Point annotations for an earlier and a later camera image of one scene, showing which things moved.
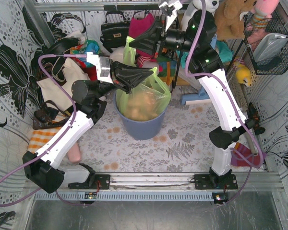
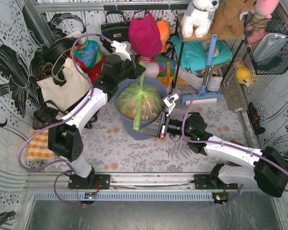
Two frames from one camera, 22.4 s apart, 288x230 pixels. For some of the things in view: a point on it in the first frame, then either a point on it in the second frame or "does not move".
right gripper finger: [147, 42] → [157, 127]
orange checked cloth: [40, 137] does not move
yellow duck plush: [243, 75] does not move
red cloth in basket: [90, 71] does not move
